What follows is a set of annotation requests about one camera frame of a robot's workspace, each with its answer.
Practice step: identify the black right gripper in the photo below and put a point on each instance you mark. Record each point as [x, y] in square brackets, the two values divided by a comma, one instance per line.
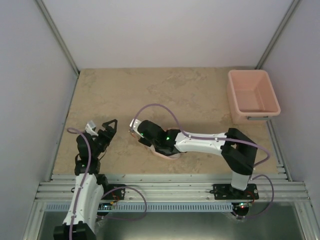
[142, 142]

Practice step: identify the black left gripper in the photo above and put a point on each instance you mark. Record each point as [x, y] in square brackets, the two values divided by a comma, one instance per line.
[108, 138]

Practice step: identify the floral mesh laundry bag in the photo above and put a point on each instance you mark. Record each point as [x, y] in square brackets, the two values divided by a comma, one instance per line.
[172, 153]

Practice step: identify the pink plastic bin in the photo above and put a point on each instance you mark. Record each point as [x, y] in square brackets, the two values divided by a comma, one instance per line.
[251, 96]

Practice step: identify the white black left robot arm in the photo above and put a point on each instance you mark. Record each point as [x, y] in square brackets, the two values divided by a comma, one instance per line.
[90, 185]

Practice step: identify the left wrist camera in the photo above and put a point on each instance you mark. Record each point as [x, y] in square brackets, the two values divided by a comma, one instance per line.
[90, 128]

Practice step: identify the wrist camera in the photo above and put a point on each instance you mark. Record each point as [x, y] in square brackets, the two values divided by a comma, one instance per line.
[90, 128]
[133, 128]

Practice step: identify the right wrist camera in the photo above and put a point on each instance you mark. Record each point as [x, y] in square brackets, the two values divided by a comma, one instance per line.
[133, 128]

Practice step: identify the aluminium front rail base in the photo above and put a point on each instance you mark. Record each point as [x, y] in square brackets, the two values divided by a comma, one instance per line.
[178, 187]

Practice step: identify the slotted grey cable duct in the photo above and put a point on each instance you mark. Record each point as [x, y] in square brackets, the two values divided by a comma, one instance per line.
[165, 207]

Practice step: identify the right side aluminium rail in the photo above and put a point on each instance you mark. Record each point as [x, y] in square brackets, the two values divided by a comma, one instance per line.
[278, 151]

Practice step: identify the right rear aluminium frame post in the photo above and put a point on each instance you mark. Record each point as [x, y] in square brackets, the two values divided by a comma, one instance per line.
[278, 33]

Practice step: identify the aluminium frame post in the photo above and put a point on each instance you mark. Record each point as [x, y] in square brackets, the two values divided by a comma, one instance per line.
[56, 33]
[278, 33]

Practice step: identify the left rear aluminium frame post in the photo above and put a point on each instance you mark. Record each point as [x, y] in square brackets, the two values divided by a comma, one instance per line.
[56, 33]

